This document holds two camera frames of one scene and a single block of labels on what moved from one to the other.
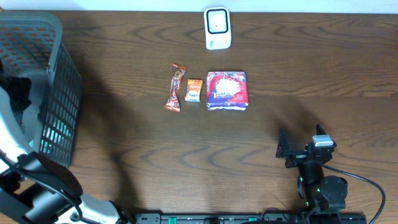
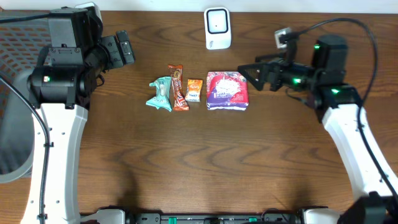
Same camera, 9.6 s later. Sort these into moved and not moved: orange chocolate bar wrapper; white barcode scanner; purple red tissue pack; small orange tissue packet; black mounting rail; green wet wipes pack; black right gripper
Moved: black right gripper; green wet wipes pack; orange chocolate bar wrapper
Not moved: black mounting rail; white barcode scanner; small orange tissue packet; purple red tissue pack
